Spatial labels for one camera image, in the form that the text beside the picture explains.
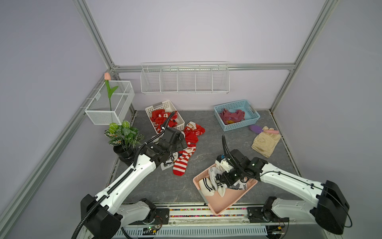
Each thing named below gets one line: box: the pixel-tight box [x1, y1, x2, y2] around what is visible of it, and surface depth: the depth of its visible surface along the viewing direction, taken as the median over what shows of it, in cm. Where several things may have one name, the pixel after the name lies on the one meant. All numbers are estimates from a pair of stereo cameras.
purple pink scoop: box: [248, 124, 280, 134], surface depth 111 cm
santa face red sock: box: [183, 120, 206, 143], surface depth 107 cm
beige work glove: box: [251, 125, 282, 159], surface depth 104 cm
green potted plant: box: [103, 120, 145, 165], surface depth 78 cm
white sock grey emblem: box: [226, 179, 248, 190], surface depth 82 cm
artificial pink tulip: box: [103, 72, 119, 112], surface depth 86 cm
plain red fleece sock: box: [185, 129, 199, 149], surface depth 103 cm
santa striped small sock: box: [172, 146, 197, 177], surface depth 93 cm
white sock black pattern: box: [198, 166, 227, 198], surface depth 82 cm
